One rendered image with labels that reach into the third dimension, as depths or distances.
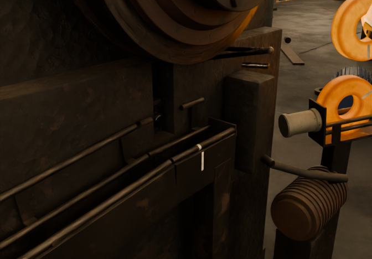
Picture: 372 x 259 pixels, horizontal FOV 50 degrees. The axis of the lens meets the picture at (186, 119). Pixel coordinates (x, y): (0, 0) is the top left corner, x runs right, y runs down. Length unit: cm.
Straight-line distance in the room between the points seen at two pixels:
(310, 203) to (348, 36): 39
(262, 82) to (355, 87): 27
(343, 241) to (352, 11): 106
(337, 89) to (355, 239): 90
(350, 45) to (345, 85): 11
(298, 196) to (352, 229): 89
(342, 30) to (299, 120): 23
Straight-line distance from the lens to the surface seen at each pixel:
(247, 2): 66
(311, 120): 103
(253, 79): 91
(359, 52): 102
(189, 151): 76
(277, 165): 97
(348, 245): 177
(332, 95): 104
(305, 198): 100
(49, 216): 68
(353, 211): 198
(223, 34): 73
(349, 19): 98
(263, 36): 108
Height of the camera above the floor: 105
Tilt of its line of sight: 22 degrees down
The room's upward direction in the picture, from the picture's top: straight up
